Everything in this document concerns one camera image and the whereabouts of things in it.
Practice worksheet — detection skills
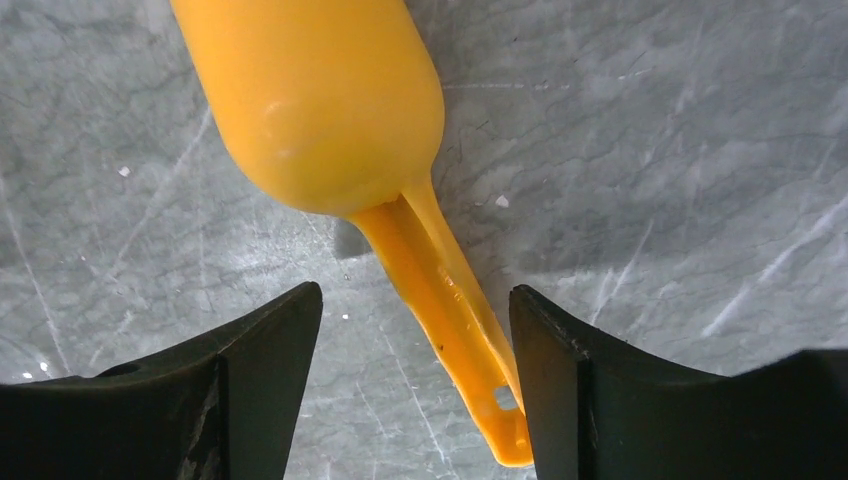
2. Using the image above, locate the yellow plastic scoop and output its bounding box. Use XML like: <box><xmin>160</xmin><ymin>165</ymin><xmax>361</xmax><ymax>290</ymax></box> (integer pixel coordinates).
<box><xmin>171</xmin><ymin>1</ymin><xmax>534</xmax><ymax>468</ymax></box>

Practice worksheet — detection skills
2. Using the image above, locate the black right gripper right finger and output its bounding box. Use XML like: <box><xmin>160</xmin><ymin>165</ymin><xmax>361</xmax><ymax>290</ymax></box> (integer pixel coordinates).
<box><xmin>509</xmin><ymin>285</ymin><xmax>847</xmax><ymax>479</ymax></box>

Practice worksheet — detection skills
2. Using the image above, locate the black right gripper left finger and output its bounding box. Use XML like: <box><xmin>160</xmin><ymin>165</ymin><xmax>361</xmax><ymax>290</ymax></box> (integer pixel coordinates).
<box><xmin>1</xmin><ymin>282</ymin><xmax>323</xmax><ymax>479</ymax></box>

